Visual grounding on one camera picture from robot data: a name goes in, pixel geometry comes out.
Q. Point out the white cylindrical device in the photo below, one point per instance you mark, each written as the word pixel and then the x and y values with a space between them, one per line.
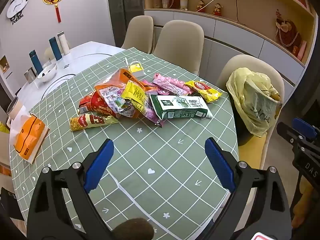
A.
pixel 12 106

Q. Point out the wooden wall cabinet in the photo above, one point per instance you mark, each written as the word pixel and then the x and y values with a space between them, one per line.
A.
pixel 262 30

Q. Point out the pink caterpillar toy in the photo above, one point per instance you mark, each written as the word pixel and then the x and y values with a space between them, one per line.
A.
pixel 175 83

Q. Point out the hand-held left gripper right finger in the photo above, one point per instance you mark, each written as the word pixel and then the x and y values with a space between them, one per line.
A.
pixel 220 162

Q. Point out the orange tissue pack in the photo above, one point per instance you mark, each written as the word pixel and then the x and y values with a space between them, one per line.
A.
pixel 27 137

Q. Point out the teal insulated bottle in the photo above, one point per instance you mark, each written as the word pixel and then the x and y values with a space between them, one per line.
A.
pixel 55 48
pixel 35 61

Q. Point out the heart-shaped flower decoration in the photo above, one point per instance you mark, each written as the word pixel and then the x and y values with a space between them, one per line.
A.
pixel 287 33

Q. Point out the small wall picture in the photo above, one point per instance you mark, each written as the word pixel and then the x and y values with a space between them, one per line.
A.
pixel 5 65

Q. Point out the white bowl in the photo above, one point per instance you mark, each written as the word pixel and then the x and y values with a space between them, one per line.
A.
pixel 47 73

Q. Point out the red snack bag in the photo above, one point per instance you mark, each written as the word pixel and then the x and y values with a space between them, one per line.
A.
pixel 96 105

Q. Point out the beige dining chair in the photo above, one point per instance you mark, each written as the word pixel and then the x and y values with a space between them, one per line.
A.
pixel 138 33
pixel 178 45
pixel 240 62
pixel 48 52

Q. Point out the person's right hand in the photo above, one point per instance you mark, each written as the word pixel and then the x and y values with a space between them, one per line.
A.
pixel 307 210

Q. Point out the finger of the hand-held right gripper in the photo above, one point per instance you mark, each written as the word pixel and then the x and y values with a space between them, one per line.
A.
pixel 305 128
pixel 287 132

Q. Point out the yellow wafer packet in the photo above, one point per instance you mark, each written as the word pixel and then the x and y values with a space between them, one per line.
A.
pixel 203 90

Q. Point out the yellow red stick packet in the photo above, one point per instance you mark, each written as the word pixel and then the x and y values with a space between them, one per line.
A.
pixel 92 121

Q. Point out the white round turntable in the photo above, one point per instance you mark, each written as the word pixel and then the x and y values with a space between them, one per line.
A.
pixel 82 60

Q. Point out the white yellow toy box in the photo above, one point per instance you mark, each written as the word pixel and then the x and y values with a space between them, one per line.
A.
pixel 136 68

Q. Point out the orange snack bag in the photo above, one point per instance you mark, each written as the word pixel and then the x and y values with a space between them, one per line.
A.
pixel 112 90

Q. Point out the glass jar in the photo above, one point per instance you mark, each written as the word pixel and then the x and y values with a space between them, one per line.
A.
pixel 156 2

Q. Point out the black trash bin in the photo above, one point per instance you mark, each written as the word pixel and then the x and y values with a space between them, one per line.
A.
pixel 243 130

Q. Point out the beige lidded cup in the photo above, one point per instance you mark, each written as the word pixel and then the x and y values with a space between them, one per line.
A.
pixel 183 2

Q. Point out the metal canister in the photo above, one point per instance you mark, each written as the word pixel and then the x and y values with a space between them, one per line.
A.
pixel 29 75

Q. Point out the person's left hand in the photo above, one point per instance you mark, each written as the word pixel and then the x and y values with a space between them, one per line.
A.
pixel 133 230

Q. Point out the grey glass door cabinet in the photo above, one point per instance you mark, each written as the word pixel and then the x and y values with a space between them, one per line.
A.
pixel 125 5

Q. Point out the yellow snack packet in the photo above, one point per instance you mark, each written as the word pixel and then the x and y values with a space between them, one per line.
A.
pixel 136 95

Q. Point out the red gold figurine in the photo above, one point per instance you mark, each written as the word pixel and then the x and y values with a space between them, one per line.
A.
pixel 200 6
pixel 217 9

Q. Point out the white insulated bottle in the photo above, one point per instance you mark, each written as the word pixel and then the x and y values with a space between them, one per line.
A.
pixel 63 43

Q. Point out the green white drink carton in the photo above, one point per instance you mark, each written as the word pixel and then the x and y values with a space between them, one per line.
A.
pixel 182 107

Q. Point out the pink chip bag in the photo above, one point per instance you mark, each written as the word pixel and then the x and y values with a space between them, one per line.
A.
pixel 153 116

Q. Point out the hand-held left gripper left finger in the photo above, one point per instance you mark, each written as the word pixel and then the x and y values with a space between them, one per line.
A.
pixel 98 165

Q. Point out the panda wall clock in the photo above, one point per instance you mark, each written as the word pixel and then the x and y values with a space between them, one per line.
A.
pixel 16 6

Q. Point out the pink box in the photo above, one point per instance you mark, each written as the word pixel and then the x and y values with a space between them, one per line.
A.
pixel 302 50

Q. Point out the green checked tablecloth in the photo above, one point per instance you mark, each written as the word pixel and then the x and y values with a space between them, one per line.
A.
pixel 155 155

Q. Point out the mustard seat cushion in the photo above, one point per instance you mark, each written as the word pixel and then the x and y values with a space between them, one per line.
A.
pixel 252 152

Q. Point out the yellow plastic bin bag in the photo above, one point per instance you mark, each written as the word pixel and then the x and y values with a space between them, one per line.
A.
pixel 252 100

